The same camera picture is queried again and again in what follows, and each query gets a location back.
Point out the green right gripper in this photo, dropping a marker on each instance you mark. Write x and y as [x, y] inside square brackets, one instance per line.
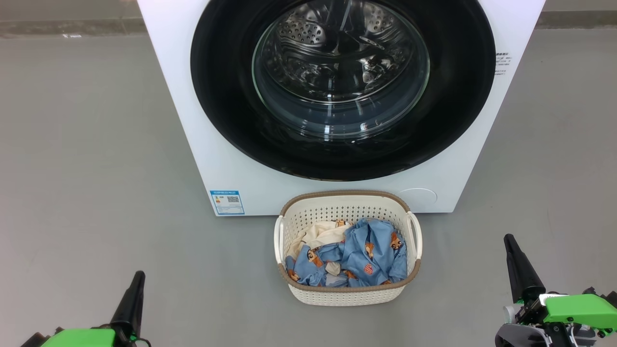
[578, 311]

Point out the white front-load washing machine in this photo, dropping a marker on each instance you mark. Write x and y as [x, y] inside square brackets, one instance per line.
[193, 144]

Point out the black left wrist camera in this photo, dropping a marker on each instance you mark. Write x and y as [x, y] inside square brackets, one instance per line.
[36, 341]

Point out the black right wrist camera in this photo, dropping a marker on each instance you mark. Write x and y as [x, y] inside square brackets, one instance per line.
[610, 296]

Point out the blue energy label sticker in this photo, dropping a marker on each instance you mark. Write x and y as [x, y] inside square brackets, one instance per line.
[227, 202]

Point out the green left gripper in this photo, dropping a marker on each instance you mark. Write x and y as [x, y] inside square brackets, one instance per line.
[82, 338]

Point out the black round glass washer door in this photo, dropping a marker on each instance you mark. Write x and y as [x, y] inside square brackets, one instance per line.
[221, 96]

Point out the round drain filter cover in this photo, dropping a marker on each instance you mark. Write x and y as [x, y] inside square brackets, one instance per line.
[418, 196]

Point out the cream garment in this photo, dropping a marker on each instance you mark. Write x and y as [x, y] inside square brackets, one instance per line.
[320, 233]

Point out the blue cartoon-print garment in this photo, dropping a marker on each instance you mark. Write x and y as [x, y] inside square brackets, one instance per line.
[373, 250]

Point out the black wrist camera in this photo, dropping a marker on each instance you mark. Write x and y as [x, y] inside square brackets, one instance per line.
[610, 296]
[36, 341]

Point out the printed text label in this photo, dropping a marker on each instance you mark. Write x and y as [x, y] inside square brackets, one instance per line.
[502, 60]

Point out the cream perforated laundry basket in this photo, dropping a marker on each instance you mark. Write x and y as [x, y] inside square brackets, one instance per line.
[347, 294]

